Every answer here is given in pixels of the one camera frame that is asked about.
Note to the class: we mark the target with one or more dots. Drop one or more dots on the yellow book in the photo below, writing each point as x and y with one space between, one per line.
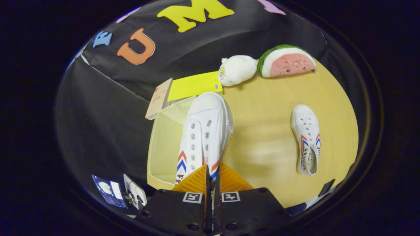
193 86

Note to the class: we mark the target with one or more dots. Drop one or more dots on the beige paperback book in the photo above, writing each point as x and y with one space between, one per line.
159 98

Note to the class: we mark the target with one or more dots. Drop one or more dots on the white plush toy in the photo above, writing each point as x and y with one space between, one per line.
238 69

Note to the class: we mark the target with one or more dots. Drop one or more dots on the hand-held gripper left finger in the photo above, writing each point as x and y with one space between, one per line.
174 213

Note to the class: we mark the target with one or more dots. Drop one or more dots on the watermelon slice plush toy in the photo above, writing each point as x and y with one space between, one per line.
288 62

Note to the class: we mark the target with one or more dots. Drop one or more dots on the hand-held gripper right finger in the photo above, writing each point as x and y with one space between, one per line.
249 209

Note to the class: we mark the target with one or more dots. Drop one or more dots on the white canvas shoe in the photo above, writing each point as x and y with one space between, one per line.
205 131
306 131

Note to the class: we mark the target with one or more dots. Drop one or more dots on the blue printed packet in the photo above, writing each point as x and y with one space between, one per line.
108 191

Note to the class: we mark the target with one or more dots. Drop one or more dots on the grey-green fabric storage box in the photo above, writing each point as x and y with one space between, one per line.
164 141

